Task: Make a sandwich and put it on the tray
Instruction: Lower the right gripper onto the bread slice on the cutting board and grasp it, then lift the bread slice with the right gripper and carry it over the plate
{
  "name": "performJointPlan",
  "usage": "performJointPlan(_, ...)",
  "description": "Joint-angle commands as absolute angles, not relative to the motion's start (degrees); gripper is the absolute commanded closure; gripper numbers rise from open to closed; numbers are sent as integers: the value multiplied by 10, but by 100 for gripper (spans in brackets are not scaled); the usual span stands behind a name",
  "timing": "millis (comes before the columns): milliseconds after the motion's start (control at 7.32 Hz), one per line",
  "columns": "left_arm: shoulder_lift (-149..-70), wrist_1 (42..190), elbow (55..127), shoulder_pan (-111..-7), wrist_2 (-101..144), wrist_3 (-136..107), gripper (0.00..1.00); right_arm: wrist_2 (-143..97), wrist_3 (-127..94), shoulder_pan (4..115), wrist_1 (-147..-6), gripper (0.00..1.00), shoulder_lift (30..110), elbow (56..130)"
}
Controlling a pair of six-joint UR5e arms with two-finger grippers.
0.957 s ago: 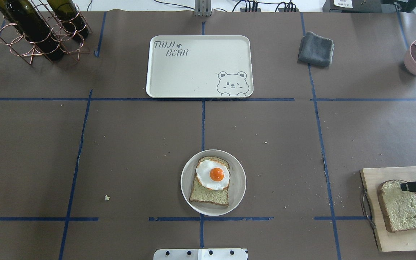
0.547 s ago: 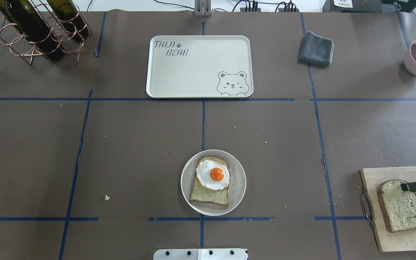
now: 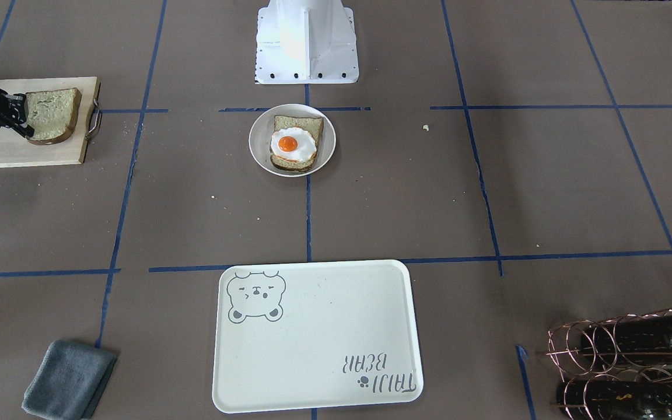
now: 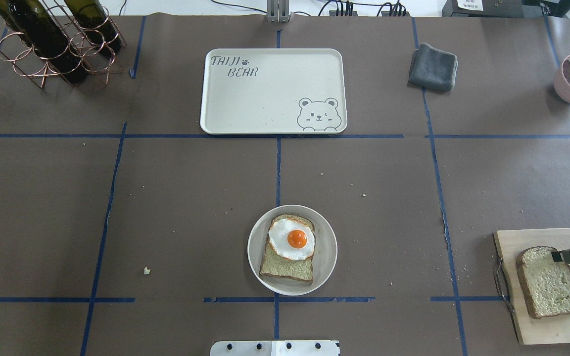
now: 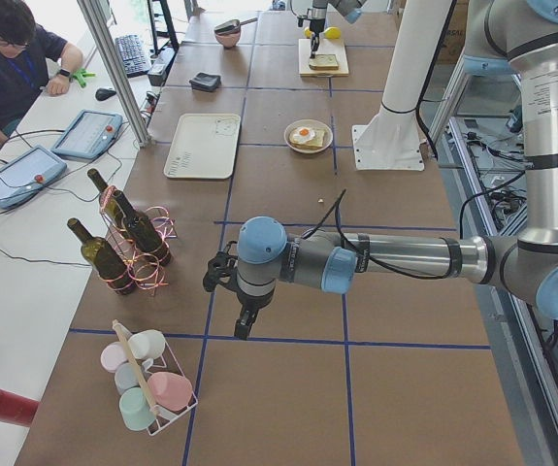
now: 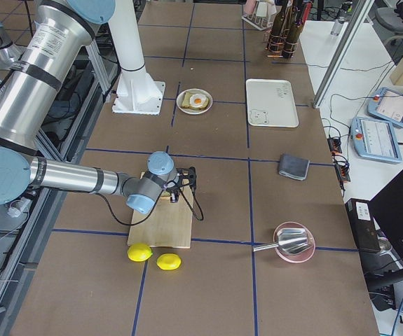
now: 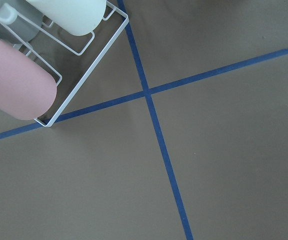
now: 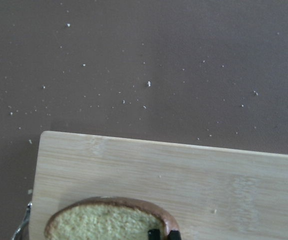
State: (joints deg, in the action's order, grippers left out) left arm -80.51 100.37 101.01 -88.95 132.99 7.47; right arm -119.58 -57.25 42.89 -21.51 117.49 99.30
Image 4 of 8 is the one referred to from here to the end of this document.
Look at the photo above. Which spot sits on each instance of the aluminium frame post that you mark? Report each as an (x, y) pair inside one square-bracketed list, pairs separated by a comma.
[(278, 11)]

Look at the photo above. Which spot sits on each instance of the white bear tray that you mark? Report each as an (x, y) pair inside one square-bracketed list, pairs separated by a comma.
[(273, 91)]

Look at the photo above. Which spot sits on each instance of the fried egg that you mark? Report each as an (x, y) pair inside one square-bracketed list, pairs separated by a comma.
[(292, 239)]

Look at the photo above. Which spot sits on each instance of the black computer box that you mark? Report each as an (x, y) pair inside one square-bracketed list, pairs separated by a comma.
[(505, 8)]

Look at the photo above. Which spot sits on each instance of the round white plate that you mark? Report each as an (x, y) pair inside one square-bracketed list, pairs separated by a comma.
[(325, 255)]

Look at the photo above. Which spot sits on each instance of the copper wire bottle rack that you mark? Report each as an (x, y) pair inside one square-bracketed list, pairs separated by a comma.
[(35, 68)]

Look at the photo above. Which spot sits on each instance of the dark green wine bottle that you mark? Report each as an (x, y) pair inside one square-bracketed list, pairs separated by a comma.
[(37, 29)]

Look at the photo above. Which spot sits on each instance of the orange black usb hub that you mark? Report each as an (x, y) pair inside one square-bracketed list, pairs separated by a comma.
[(348, 8)]

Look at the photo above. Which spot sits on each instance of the wooden cutting board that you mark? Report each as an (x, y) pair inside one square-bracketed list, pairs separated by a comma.
[(510, 243)]

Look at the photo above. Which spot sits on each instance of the folded grey cloth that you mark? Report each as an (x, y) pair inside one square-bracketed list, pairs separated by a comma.
[(433, 68)]

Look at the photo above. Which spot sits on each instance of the bread slice on plate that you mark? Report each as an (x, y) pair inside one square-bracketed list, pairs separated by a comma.
[(275, 266)]

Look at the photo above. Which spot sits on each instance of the bread slice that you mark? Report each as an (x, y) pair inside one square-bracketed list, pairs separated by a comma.
[(545, 283), (275, 266)]

